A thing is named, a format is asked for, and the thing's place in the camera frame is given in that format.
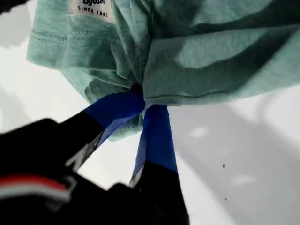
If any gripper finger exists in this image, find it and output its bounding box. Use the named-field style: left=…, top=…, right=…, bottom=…
left=128, top=105, right=190, bottom=225
left=58, top=84, right=146, bottom=165

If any pale green T-shirt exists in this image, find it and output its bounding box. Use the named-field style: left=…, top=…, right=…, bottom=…
left=26, top=0, right=300, bottom=143

